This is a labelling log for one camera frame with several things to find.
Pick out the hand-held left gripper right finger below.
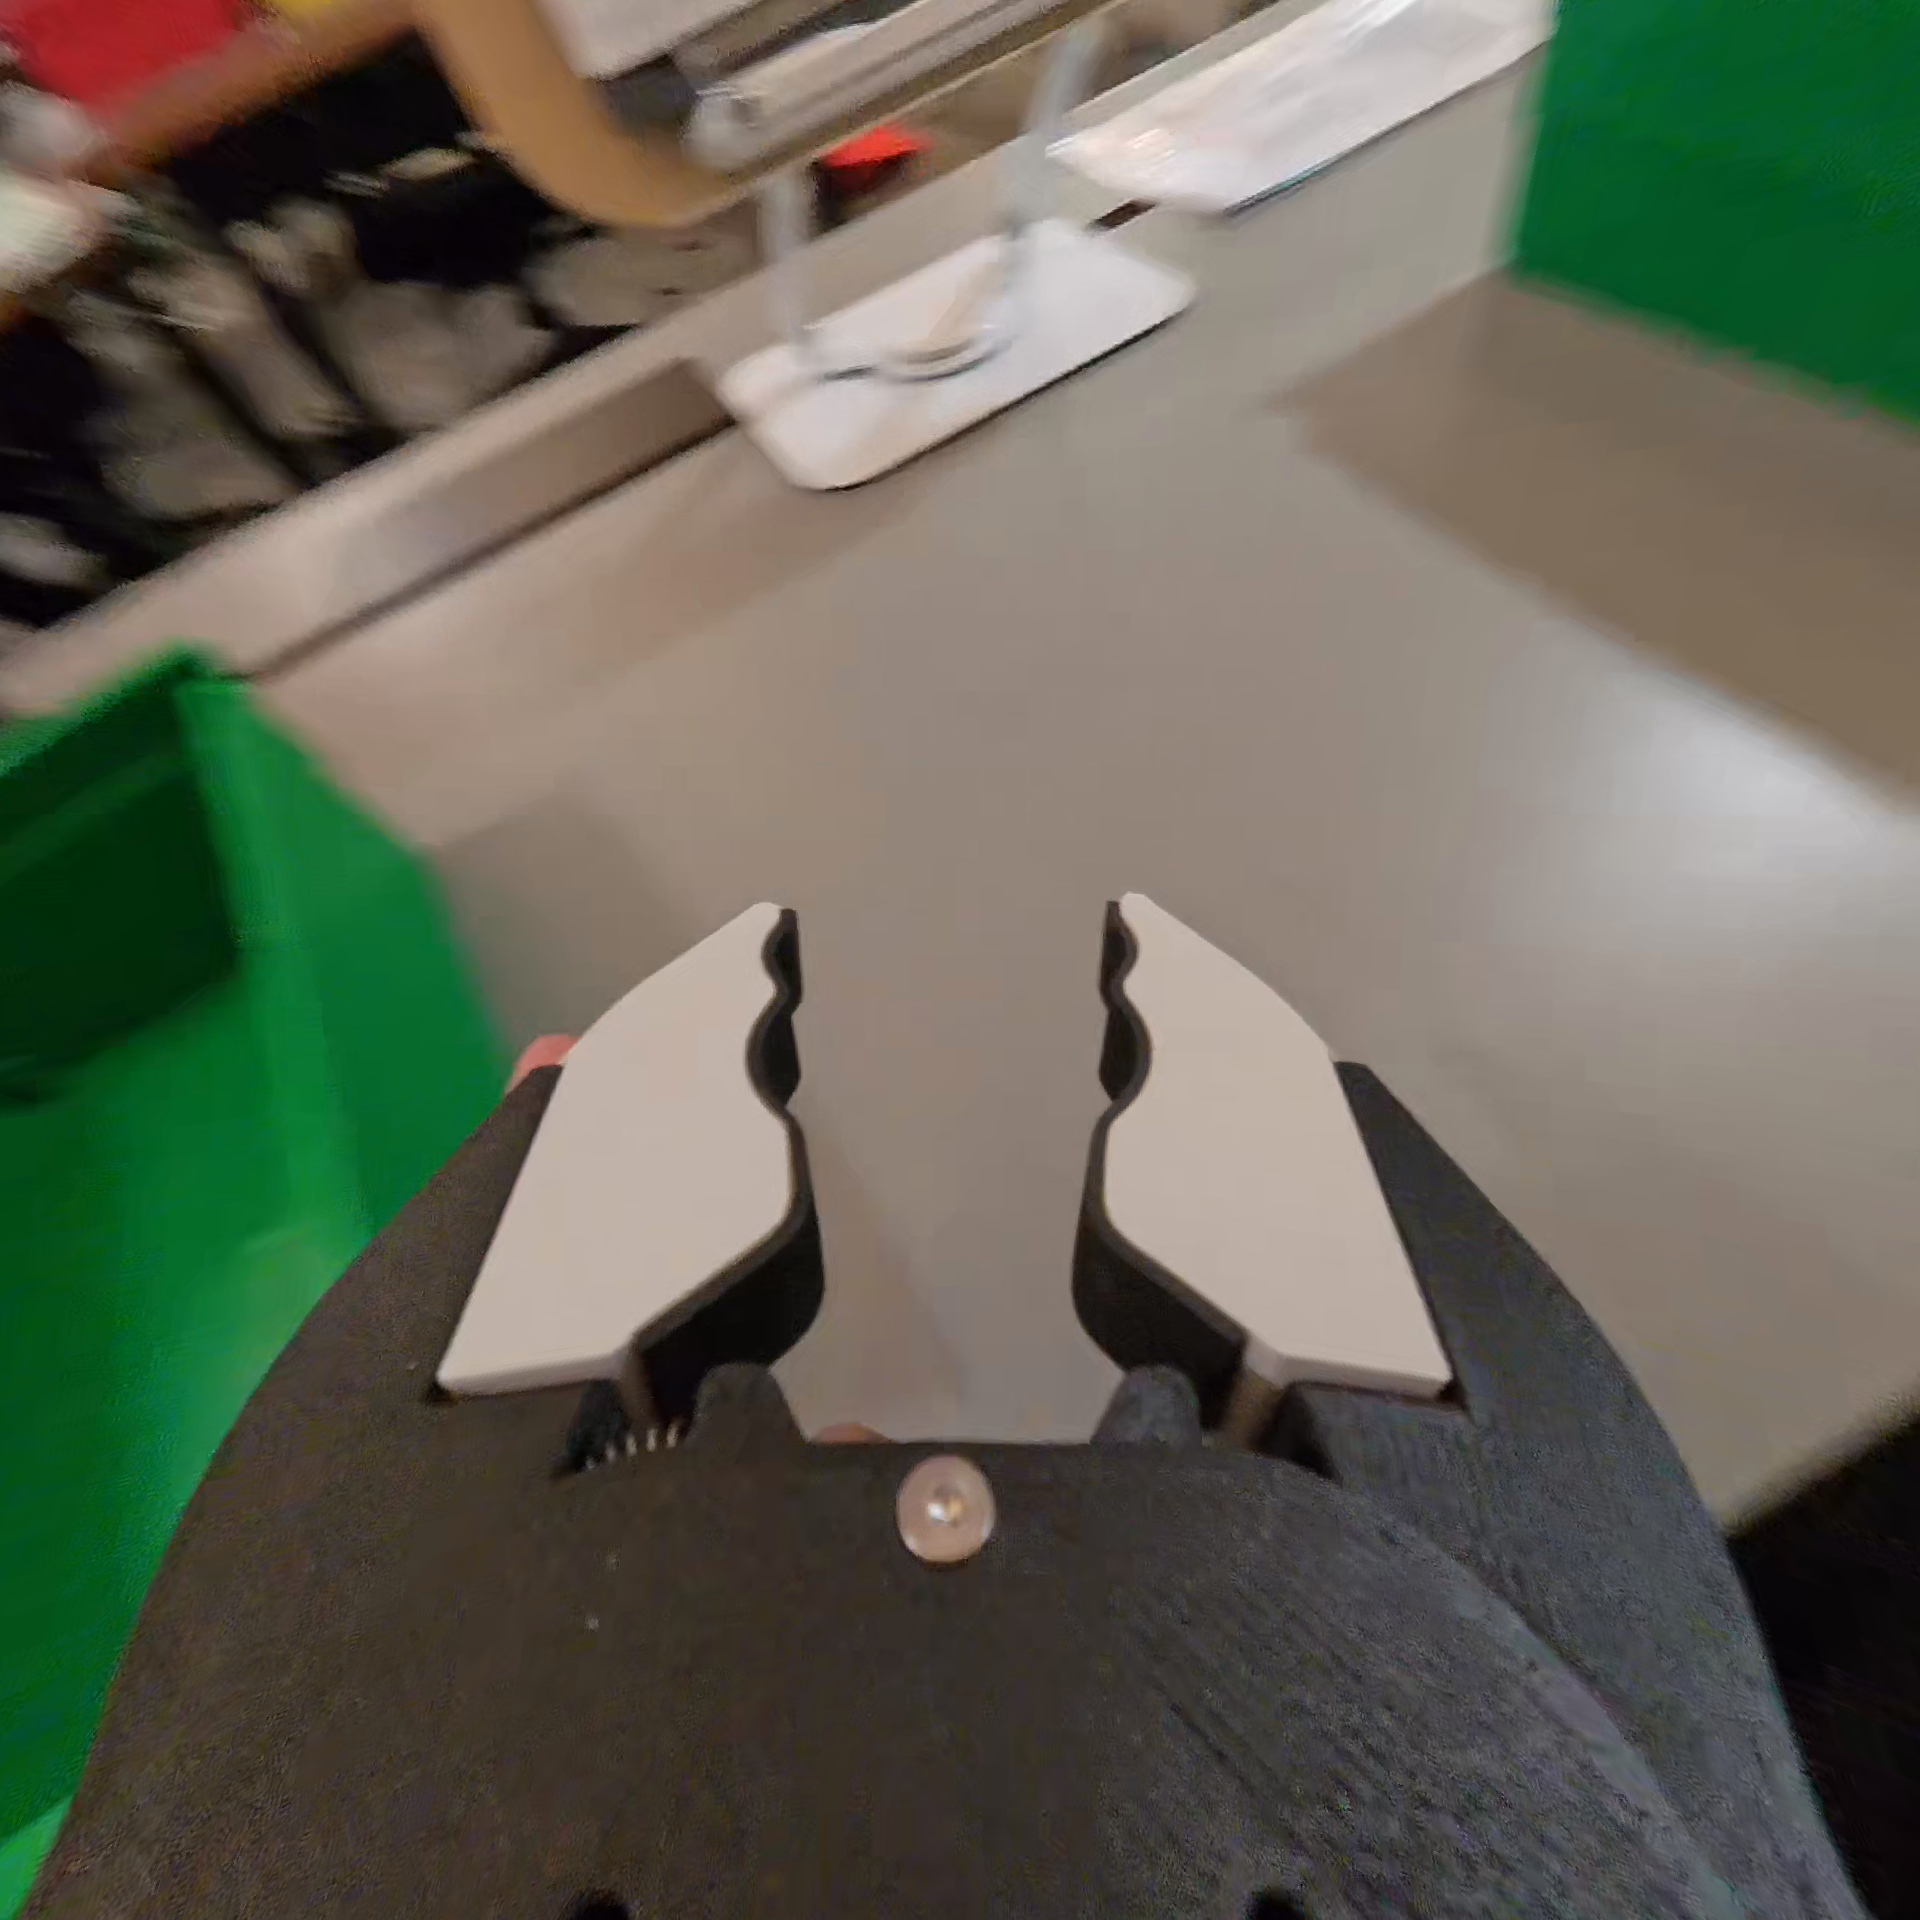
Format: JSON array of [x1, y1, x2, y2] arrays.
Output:
[[1073, 894, 1455, 1454]]

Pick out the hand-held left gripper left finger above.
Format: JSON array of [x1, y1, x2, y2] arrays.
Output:
[[434, 902, 827, 1403]]

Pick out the green plastic bin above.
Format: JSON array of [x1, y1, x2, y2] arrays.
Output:
[[1506, 0, 1920, 439], [0, 647, 517, 1920]]

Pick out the grey desk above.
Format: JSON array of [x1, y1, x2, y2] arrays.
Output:
[[0, 44, 1920, 1526]]

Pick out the white document stand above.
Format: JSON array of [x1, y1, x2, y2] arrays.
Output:
[[406, 0, 1200, 493]]

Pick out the small black red device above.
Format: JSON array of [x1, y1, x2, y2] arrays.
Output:
[[815, 129, 928, 201]]

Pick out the laminated paper sheet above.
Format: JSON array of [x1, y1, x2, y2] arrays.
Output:
[[1049, 0, 1556, 217]]

